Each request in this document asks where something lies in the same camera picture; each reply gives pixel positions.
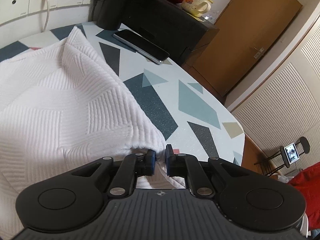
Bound small tablet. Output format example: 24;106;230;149
284;142;300;167

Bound white louvered cabinet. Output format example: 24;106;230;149
234;17;320;175

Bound red cloth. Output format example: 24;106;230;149
287;162;320;233

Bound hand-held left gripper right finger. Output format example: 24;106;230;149
165;144;250;198

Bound geometric patterned tablecloth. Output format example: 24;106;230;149
0;21;245;167

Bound black box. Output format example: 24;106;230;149
121;0;220;67

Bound black smartphone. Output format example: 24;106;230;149
112;29;170;65

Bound black stool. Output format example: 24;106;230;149
254;136;310;178

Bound white textured sweater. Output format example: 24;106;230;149
0;26;187;234

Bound black water bottle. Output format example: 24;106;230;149
96;0;142;30

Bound wooden door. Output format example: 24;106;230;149
192;0;303;97

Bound cream mug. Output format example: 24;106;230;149
180;0;214;17

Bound white cable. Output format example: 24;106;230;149
41;0;50;32

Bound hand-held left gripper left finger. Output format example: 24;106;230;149
70;149;157;197

